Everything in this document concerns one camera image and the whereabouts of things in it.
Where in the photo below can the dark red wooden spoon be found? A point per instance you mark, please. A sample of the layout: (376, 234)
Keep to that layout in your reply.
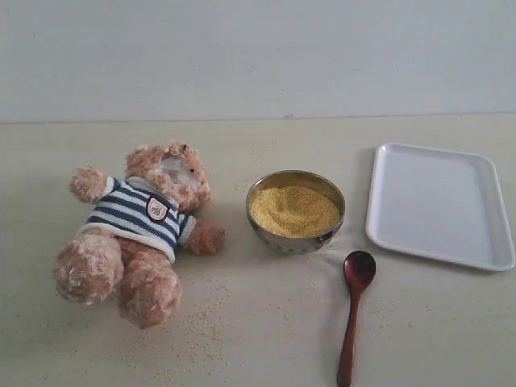
(359, 269)

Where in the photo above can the tan teddy bear striped sweater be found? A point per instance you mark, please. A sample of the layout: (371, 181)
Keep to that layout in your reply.
(129, 240)

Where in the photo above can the steel bowl of yellow grain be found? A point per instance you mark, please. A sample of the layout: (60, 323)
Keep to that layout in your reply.
(294, 211)

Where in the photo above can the white plastic tray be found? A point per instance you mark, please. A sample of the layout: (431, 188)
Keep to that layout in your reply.
(439, 205)

